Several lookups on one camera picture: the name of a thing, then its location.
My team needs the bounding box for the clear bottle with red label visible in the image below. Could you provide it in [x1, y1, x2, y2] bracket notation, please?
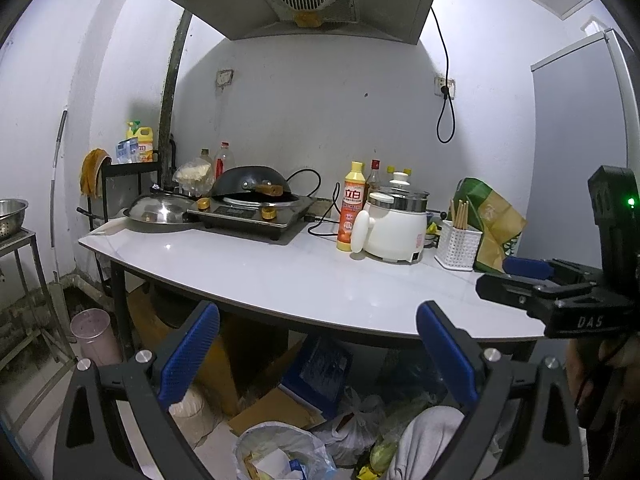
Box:
[214, 141, 236, 181]

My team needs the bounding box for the blue plastic crate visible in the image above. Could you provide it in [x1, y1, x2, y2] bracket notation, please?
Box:
[280, 335, 353, 418]

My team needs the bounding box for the black shelf rack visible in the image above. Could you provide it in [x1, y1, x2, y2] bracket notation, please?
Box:
[77, 160, 163, 296]

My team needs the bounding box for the pink plastic bucket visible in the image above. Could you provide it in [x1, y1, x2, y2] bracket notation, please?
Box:
[70, 309, 123, 367]

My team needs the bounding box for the white plastic bag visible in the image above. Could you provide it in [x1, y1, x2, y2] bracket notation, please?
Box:
[312, 385, 388, 466]

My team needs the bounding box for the bundle of wooden chopsticks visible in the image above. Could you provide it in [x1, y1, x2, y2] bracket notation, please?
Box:
[450, 199, 471, 231]

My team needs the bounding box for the white cloth bundle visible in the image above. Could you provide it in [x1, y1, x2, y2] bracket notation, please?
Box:
[387, 405, 468, 480]

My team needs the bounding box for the clear bag of white food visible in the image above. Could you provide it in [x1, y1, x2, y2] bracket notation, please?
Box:
[172, 159, 213, 196]

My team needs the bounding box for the white plastic basket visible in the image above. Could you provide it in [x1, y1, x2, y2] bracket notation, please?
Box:
[434, 225, 483, 272]

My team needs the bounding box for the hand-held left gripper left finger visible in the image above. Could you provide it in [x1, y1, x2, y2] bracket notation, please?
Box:
[52, 301, 221, 480]

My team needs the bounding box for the white electric cooker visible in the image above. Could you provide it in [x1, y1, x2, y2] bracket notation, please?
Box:
[350, 192, 430, 264]

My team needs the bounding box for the dark drain pipe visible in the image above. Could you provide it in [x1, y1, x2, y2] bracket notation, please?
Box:
[157, 10, 193, 196]

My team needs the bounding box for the dark bottle with red cap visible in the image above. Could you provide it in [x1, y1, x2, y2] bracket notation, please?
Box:
[365, 159, 383, 198]

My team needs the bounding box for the yellow detergent jug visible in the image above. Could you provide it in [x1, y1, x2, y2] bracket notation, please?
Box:
[125, 121, 153, 163]

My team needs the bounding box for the glass lid with white knob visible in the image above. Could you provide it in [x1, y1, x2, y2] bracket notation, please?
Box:
[370, 172, 431, 206]

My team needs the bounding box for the metal stand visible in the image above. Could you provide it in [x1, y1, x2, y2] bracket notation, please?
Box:
[0, 230, 76, 376]

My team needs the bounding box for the portable gas stove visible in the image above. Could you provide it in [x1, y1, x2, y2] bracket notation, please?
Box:
[186, 195, 317, 242]

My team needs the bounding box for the grey refrigerator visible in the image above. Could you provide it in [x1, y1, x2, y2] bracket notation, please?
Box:
[517, 27, 640, 271]

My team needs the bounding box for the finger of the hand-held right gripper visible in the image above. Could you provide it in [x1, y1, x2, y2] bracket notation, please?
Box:
[475, 274, 593, 318]
[502, 256, 601, 288]

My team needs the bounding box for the person's right hand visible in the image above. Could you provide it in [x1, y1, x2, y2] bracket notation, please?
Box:
[567, 330, 640, 411]

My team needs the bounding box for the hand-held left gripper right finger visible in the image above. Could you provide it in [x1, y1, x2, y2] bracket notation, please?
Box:
[416, 301, 583, 480]

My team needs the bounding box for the steel colander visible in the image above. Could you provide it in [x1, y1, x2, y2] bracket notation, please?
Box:
[0, 199, 29, 238]

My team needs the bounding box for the bin with clear liner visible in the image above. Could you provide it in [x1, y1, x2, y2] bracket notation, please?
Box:
[235, 422, 338, 480]

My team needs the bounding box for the black cooktop cable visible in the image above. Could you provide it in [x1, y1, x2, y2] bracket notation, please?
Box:
[285, 169, 346, 237]

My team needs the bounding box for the white wall pipe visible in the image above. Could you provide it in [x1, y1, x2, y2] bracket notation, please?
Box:
[50, 109, 68, 248]

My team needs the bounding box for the green and yellow bag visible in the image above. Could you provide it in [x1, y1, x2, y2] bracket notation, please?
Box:
[357, 395, 436, 480]

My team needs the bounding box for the black wok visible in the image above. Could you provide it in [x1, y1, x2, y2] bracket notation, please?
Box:
[210, 166, 292, 200]

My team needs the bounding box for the steel wok lid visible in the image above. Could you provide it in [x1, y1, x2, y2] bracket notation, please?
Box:
[122, 192, 198, 226]

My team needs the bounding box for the black wall power cable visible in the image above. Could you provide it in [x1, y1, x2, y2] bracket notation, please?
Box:
[429, 7, 457, 143]

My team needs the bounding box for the yellow cloth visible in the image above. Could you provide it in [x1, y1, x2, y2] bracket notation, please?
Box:
[80, 148, 113, 198]

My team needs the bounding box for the orange dish soap bottle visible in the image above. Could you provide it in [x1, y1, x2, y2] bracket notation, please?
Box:
[336, 161, 368, 253]

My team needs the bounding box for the brown cardboard box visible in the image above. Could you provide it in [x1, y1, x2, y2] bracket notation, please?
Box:
[125, 285, 326, 436]

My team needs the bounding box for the green and brown paper bag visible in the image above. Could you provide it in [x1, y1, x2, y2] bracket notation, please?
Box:
[447, 177, 528, 273]

